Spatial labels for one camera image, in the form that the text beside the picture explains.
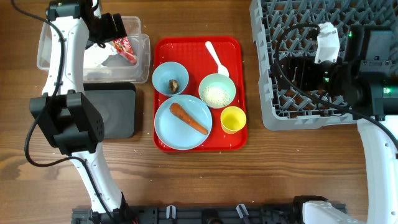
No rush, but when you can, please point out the red snack wrapper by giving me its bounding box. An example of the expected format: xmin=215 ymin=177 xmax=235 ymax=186
xmin=112 ymin=37 xmax=137 ymax=65

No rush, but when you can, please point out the white napkin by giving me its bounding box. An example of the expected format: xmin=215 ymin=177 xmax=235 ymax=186
xmin=83 ymin=45 xmax=123 ymax=68

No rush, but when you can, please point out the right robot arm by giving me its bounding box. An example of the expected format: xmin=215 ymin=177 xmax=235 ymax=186
xmin=272 ymin=22 xmax=397 ymax=223

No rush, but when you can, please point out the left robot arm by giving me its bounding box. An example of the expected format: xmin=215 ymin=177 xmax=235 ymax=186
xmin=29 ymin=1 xmax=134 ymax=223

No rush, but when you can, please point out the grey dishwasher rack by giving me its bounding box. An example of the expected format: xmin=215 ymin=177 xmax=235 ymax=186
xmin=249 ymin=0 xmax=397 ymax=131

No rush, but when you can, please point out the clear plastic bin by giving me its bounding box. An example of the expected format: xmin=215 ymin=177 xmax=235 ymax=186
xmin=37 ymin=16 xmax=151 ymax=84

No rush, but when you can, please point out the black tray bin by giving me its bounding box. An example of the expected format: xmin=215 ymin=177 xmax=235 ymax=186
xmin=46 ymin=82 xmax=137 ymax=141

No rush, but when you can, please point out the white plastic spoon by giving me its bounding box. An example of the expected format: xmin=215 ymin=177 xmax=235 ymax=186
xmin=205 ymin=41 xmax=229 ymax=77

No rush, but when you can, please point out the small blue bowl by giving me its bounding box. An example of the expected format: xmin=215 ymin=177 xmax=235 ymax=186
xmin=152 ymin=62 xmax=190 ymax=96

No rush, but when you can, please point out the yellow cup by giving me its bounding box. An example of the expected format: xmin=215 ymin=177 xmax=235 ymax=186
xmin=220 ymin=106 xmax=247 ymax=134

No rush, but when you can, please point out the green bowl with rice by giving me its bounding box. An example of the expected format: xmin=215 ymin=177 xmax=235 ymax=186
xmin=198 ymin=73 xmax=236 ymax=109

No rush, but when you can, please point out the brown mushroom piece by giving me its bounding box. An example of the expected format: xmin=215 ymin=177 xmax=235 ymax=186
xmin=169 ymin=79 xmax=179 ymax=94

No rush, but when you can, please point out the red serving tray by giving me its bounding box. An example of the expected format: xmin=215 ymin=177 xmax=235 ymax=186
xmin=153 ymin=36 xmax=248 ymax=153

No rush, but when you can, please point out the orange carrot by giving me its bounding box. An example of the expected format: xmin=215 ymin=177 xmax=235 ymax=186
xmin=169 ymin=103 xmax=208 ymax=135

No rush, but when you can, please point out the light blue plate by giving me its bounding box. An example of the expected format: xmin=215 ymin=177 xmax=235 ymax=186
xmin=154 ymin=95 xmax=213 ymax=151

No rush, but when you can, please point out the right black cable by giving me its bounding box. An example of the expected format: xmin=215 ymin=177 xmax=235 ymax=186
xmin=273 ymin=24 xmax=398 ymax=150

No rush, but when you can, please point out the black cable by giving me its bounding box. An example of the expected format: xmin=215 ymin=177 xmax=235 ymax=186
xmin=11 ymin=0 xmax=119 ymax=224
xmin=273 ymin=24 xmax=398 ymax=150

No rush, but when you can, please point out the left black cable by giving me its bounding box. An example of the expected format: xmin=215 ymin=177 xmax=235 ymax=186
xmin=11 ymin=0 xmax=119 ymax=224

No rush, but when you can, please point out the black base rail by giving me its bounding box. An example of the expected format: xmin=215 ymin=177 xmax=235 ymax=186
xmin=71 ymin=204 xmax=348 ymax=224

